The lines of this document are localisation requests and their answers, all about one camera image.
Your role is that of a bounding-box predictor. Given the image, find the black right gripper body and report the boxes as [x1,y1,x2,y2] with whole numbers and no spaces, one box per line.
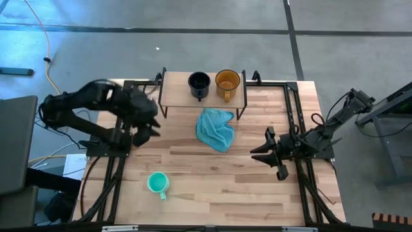
[264,127,310,181]

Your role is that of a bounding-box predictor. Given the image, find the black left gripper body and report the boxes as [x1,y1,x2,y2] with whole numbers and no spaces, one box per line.
[124,88,158,126]

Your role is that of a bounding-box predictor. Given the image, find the mint green mug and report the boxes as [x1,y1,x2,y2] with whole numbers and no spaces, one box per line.
[146,171,171,201]

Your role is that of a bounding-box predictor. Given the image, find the glossy black mug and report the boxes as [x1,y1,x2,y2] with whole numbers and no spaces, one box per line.
[187,71,212,102]

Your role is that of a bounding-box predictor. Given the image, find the yellow speckled mug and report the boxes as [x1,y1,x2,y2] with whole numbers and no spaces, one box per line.
[214,69,241,104]

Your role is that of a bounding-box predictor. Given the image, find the wooden shelf black metal legs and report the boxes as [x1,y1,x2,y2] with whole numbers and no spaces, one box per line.
[157,66,248,121]

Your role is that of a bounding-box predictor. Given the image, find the blue cloth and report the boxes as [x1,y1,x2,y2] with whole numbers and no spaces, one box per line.
[195,108,236,154]

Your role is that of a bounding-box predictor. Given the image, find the white paper sheet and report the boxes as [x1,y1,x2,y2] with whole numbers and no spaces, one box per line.
[62,153,88,181]

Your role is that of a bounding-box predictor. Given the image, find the grey side table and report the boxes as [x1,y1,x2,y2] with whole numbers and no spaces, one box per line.
[355,81,412,188]

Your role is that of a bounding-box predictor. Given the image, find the black bag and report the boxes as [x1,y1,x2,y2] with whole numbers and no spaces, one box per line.
[42,191,77,224]

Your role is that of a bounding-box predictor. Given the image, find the orange black striped object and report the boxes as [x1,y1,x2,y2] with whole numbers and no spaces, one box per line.
[371,212,412,231]

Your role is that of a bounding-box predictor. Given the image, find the grey cabinet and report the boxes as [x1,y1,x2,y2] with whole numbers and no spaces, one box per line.
[0,95,39,196]
[0,186,39,228]

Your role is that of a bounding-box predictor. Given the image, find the flat black floor object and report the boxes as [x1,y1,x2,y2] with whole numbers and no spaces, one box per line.
[0,67,35,77]

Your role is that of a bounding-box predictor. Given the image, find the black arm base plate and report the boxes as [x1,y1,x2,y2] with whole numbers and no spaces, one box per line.
[314,140,336,160]
[85,131,133,159]

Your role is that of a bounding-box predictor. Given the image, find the black metal table frame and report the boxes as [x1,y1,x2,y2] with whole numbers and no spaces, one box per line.
[69,79,347,227]

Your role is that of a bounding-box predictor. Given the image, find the white floor cable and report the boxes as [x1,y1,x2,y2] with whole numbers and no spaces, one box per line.
[30,140,80,169]

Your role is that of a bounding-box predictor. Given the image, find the thin yellow cable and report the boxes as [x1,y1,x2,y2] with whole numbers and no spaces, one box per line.
[28,155,67,164]

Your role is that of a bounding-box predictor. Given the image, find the yellow floor cable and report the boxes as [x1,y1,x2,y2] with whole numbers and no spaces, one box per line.
[23,0,62,96]

